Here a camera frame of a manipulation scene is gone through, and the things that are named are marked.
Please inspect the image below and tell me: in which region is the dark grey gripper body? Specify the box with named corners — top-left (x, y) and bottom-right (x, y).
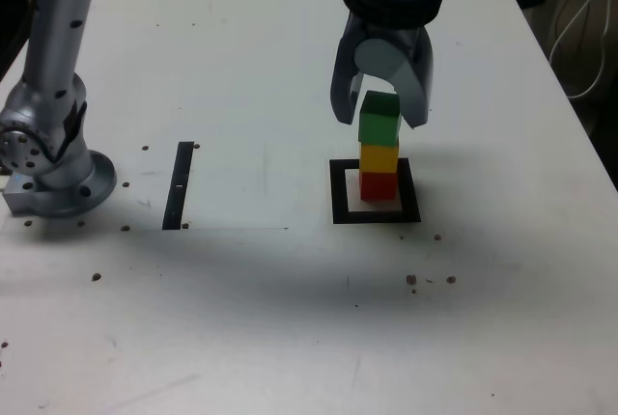
top-left (359, 22), bottom-right (420, 58)

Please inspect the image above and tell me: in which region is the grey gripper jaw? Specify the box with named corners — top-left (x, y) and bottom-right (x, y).
top-left (354, 26), bottom-right (437, 130)
top-left (329, 11), bottom-right (367, 125)

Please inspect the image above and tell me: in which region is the green cube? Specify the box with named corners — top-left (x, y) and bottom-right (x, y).
top-left (357, 90), bottom-right (403, 148)

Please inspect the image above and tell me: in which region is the yellow cube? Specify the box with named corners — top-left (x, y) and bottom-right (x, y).
top-left (359, 143), bottom-right (401, 175)

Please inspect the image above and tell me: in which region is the red cube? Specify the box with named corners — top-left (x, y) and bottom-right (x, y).
top-left (359, 171), bottom-right (399, 203)

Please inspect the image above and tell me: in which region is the black tape square outline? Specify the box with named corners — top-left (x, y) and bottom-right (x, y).
top-left (328, 157), bottom-right (422, 226)

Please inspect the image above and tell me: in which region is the black tape strip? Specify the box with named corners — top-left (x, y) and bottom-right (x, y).
top-left (161, 141), bottom-right (194, 232)

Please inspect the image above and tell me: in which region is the white cable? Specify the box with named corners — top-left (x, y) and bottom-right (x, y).
top-left (549, 0), bottom-right (618, 67)
top-left (569, 0), bottom-right (610, 99)

